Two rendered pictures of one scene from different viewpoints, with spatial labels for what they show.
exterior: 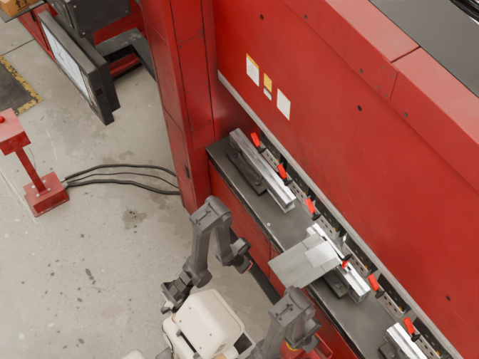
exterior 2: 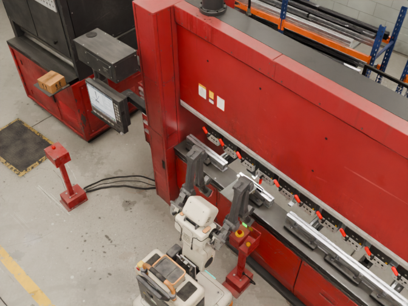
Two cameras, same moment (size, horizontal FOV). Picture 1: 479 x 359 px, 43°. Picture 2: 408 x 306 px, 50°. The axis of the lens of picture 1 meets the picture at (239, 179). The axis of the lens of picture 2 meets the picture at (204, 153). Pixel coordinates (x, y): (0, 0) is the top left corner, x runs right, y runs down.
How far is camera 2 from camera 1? 1.27 m
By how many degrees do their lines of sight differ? 14
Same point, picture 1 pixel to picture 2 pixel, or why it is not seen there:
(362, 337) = (274, 223)
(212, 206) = (195, 149)
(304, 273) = not seen: hidden behind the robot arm
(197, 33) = (171, 78)
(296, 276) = not seen: hidden behind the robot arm
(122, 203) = (120, 197)
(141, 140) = (125, 163)
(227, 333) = (211, 210)
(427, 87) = (288, 66)
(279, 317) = (238, 189)
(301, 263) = not seen: hidden behind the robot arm
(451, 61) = (295, 57)
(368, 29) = (260, 50)
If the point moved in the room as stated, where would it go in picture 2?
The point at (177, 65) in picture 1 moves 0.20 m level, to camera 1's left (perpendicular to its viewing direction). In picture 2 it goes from (162, 95) to (138, 99)
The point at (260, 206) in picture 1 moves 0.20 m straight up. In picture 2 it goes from (209, 170) to (209, 155)
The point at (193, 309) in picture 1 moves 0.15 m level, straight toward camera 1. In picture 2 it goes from (192, 202) to (201, 218)
